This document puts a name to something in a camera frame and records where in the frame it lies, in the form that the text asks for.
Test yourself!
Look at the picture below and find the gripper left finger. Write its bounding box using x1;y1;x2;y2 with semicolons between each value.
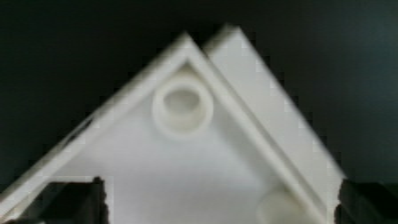
21;177;110;224

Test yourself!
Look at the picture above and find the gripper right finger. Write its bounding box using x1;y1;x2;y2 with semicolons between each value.
333;180;398;224

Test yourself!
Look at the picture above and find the white right fence bar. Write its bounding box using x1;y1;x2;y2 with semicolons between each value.
204;25;344;207

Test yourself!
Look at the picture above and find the white square tabletop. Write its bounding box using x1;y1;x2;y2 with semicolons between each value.
0;36;335;224

